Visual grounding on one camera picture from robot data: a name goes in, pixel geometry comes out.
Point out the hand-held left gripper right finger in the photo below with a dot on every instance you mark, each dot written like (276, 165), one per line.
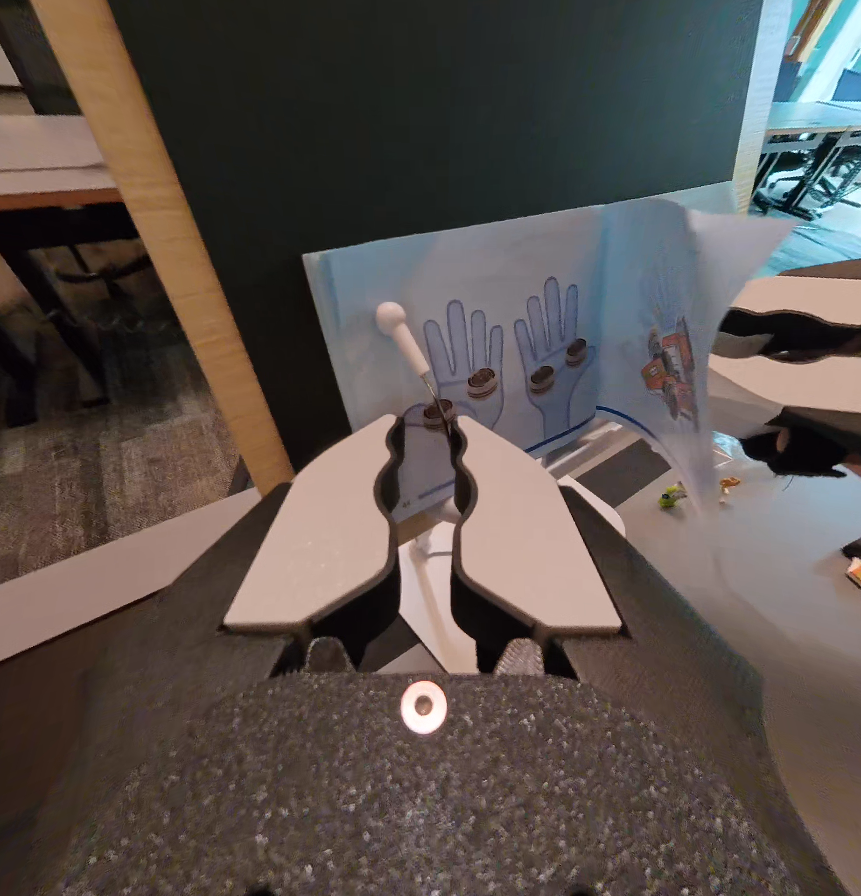
(535, 560)

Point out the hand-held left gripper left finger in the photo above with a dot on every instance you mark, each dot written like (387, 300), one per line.
(311, 560)

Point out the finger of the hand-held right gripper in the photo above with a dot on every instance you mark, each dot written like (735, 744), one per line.
(822, 385)
(822, 301)

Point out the white booklet stand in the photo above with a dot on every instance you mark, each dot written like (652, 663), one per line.
(428, 616)

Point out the black office chair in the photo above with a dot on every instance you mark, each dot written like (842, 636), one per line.
(808, 175)

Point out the lego instruction booklet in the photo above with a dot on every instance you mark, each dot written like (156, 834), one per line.
(570, 280)

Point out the small wooden desk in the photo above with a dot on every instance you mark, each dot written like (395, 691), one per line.
(38, 175)

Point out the green lego minifigure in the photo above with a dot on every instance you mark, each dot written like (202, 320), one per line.
(673, 496)

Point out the small tan lego piece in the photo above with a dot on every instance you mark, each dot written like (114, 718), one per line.
(730, 483)

